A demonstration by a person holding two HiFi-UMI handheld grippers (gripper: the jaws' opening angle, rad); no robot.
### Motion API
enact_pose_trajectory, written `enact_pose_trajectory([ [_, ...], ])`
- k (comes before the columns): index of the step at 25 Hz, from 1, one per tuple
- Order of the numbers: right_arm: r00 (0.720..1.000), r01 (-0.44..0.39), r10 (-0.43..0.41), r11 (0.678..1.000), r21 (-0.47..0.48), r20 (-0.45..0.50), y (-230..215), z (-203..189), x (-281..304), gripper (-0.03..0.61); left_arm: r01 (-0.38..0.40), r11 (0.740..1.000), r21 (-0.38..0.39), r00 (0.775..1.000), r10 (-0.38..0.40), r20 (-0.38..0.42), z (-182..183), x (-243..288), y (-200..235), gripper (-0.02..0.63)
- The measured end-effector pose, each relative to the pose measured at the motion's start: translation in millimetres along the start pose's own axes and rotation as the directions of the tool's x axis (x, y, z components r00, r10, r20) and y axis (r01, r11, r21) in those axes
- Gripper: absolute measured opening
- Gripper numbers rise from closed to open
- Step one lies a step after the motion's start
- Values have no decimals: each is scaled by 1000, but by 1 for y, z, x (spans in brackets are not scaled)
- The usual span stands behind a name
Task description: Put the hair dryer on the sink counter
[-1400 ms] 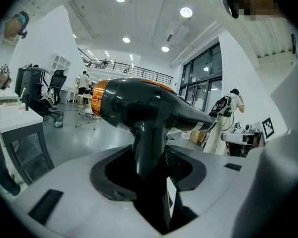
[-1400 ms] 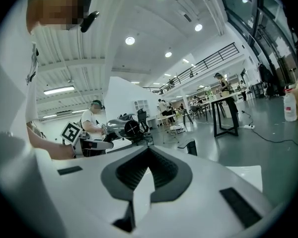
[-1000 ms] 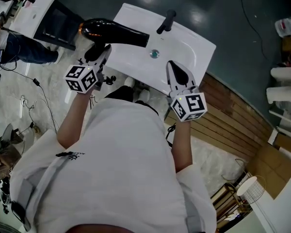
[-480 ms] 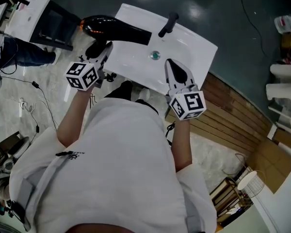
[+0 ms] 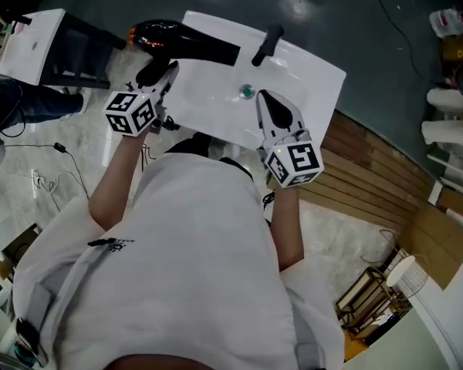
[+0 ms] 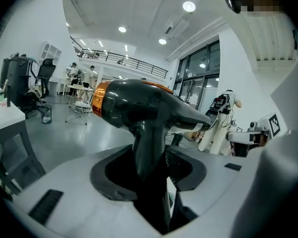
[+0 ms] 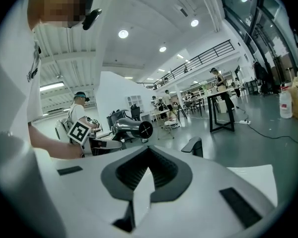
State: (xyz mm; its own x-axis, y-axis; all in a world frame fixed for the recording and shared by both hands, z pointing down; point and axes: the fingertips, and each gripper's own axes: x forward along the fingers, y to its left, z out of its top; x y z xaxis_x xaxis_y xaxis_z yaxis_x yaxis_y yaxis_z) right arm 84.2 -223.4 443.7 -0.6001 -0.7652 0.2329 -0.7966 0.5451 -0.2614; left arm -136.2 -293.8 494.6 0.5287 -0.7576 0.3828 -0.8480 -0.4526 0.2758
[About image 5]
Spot person's white shirt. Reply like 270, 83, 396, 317
11, 152, 347, 370

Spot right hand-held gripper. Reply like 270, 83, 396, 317
255, 89, 325, 189

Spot clear water jug red label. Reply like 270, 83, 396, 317
428, 8, 463, 39

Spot wire basket white lid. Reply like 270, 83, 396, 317
385, 254, 430, 301

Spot person's right forearm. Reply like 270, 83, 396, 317
272, 185, 306, 272

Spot white rolled sheets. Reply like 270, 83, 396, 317
421, 89, 463, 146

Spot cardboard box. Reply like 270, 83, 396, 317
428, 181, 463, 219

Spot person's black trousers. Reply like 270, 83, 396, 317
164, 131, 254, 179

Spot white ceramic sink basin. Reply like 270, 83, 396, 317
162, 9, 347, 157

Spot small white basin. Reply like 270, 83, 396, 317
0, 8, 67, 88

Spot wooden plank platform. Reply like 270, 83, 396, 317
265, 109, 435, 233

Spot gold frame rack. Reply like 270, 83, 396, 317
335, 267, 400, 335

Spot white frame rack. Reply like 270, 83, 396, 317
428, 154, 463, 193

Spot long black floor cable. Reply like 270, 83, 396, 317
372, 0, 433, 81

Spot white curved cabinet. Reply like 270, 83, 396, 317
343, 275, 463, 370

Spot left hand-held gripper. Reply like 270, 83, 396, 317
102, 60, 181, 138

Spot orange box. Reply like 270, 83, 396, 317
343, 329, 371, 362

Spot flat cardboard sheet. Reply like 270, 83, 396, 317
399, 202, 463, 291

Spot black waist device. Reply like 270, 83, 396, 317
15, 317, 42, 356

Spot black hair dryer orange ring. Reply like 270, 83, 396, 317
127, 19, 242, 76

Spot person's left forearm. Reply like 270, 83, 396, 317
88, 133, 148, 231

